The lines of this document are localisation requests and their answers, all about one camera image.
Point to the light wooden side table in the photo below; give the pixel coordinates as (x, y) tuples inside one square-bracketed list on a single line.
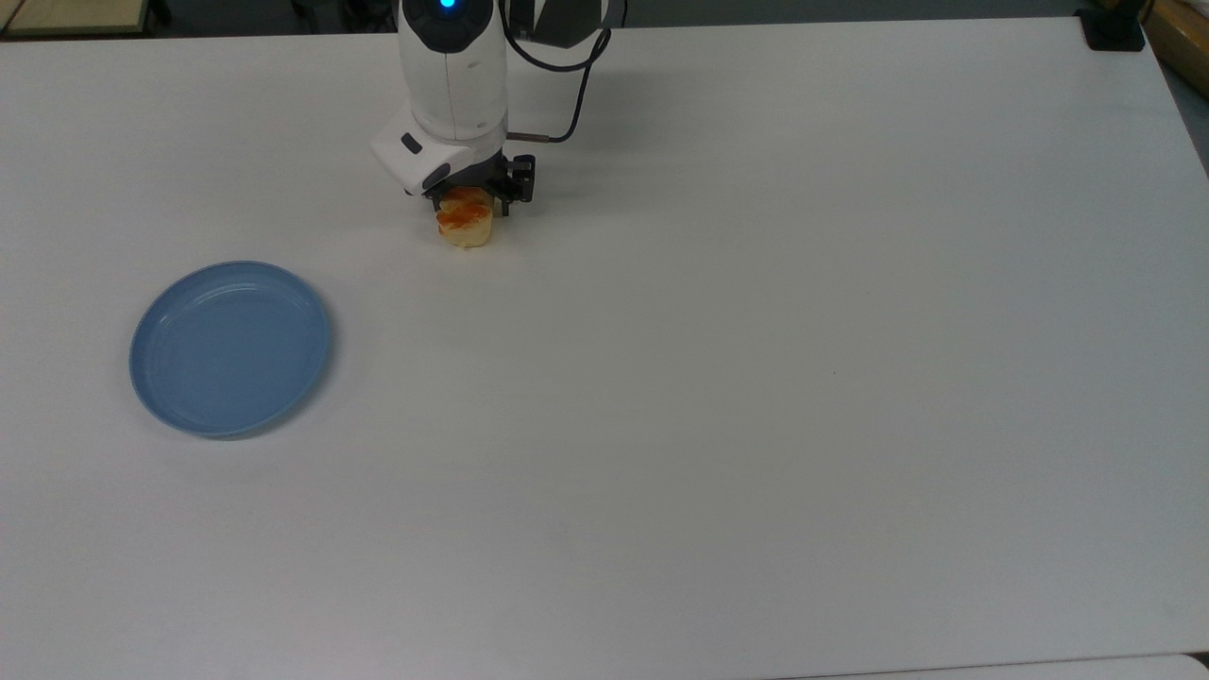
[(76, 14)]

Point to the orange glazed bread loaf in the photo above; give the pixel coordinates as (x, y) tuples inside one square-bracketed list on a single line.
[(466, 220)]

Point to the brown wooden board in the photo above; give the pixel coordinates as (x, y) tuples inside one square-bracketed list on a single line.
[(1181, 38)]

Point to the blue round plate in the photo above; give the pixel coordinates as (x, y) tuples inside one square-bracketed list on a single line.
[(230, 349)]

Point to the black table clamp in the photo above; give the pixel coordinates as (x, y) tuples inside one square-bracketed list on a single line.
[(1114, 30)]

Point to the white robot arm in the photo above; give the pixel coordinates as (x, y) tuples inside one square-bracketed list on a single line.
[(455, 66)]

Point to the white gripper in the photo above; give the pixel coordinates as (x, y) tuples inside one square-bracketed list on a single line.
[(416, 156)]

